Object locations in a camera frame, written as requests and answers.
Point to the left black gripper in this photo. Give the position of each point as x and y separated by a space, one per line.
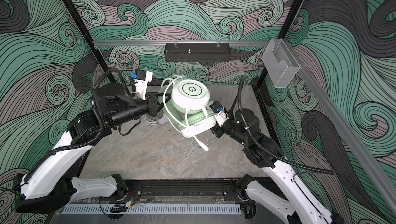
152 104

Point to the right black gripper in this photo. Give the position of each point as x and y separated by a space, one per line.
220 129

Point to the white over-ear headphones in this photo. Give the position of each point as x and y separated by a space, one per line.
154 121

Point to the green over-ear headphones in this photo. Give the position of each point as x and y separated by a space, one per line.
186 104

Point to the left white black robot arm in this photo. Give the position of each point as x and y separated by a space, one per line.
48 187

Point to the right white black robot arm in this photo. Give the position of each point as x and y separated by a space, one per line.
297 205

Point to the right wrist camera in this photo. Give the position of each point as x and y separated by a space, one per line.
219 112

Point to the black perforated wall tray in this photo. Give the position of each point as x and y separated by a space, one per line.
197 52

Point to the clear plastic wall bin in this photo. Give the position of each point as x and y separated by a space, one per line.
281 62

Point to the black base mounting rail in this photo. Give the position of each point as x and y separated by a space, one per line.
218 189

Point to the white slotted cable duct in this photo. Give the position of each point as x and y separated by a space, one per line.
156 209

